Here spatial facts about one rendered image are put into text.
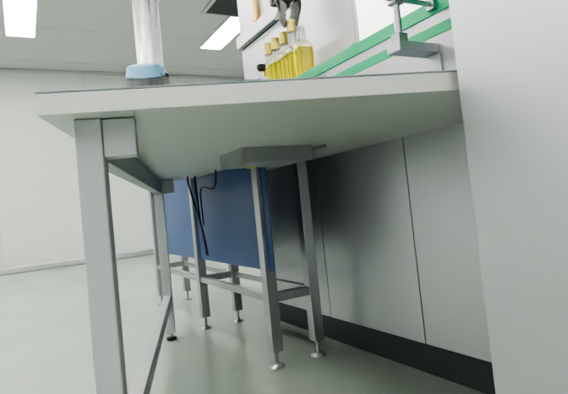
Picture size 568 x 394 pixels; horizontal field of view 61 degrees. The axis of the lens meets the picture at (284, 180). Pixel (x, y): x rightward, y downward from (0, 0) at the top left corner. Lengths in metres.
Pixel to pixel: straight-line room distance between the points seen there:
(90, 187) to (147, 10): 1.06
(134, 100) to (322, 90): 0.29
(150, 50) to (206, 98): 0.97
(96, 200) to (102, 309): 0.16
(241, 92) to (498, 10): 0.40
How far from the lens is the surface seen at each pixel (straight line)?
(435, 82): 0.87
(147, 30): 1.75
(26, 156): 7.41
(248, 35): 2.40
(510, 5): 0.81
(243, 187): 1.81
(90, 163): 0.80
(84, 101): 0.77
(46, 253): 7.36
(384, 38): 1.29
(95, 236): 0.79
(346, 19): 1.70
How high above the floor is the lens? 0.55
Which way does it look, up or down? 3 degrees up
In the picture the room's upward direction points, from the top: 6 degrees counter-clockwise
